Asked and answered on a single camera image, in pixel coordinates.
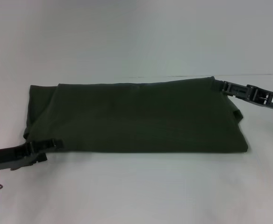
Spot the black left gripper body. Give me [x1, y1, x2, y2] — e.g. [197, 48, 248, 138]
[0, 142, 38, 174]

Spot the dark green shirt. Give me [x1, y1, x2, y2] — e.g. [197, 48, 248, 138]
[23, 76, 249, 154]

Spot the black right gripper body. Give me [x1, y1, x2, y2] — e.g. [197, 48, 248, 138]
[245, 84, 273, 113]

